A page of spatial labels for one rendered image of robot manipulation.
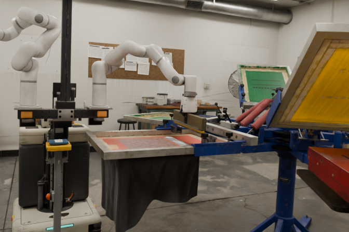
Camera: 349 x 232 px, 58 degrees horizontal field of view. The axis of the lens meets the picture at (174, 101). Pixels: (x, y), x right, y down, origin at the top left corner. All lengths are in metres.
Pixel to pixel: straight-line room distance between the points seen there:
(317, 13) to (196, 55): 2.49
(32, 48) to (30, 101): 0.34
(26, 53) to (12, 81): 3.56
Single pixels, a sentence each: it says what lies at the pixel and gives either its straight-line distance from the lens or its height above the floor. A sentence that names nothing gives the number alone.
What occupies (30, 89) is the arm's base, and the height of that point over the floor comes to 1.25.
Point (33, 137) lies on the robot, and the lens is 2.69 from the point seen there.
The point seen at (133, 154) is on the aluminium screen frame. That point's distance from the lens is 1.58.
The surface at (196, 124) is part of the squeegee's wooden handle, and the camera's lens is 1.86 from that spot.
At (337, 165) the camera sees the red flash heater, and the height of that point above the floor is 1.10.
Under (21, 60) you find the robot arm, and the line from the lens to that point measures 2.03.
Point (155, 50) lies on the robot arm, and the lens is 2.01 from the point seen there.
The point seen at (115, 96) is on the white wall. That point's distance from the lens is 5.73.
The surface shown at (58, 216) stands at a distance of 2.03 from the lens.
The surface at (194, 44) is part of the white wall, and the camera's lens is 6.31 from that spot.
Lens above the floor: 1.35
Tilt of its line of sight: 4 degrees down
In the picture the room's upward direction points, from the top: 2 degrees clockwise
